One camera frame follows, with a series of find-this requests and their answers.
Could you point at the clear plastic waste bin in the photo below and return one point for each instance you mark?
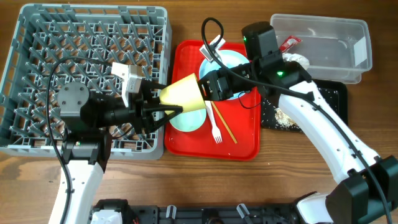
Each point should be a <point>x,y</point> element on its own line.
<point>337,49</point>

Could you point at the wooden chopstick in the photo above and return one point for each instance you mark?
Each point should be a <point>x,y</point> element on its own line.
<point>224,122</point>

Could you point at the white plastic fork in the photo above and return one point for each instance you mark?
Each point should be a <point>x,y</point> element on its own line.
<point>216,133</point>

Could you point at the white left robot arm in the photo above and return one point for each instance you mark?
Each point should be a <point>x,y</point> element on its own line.
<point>86,146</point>

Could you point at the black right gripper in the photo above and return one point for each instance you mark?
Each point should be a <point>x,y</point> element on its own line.
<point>226,93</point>

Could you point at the yellow plastic cup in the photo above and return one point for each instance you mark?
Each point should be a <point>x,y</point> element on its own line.
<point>185,93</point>

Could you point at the red foil wrapper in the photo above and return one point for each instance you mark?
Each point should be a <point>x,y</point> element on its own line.
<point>289,42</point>

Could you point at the mint green bowl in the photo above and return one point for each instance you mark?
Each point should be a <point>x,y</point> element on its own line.
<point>190,121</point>

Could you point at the red plastic tray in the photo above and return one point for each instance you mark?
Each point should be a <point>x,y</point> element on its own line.
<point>244,123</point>

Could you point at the light blue plate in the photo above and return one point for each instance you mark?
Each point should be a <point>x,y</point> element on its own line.
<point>233,62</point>

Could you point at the pile of rice and scraps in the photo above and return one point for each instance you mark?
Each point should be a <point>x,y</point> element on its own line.
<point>283,119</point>

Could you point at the black food waste tray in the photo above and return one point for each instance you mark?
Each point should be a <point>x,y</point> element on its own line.
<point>334,93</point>

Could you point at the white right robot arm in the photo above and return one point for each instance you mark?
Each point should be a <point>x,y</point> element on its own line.
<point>366,184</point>

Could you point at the grey plastic dishwasher rack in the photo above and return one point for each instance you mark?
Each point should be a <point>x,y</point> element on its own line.
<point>56,44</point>

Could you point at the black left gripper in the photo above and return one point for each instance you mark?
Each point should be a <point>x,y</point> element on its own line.
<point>142,114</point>

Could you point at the white tissue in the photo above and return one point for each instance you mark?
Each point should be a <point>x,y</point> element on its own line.
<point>303,61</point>

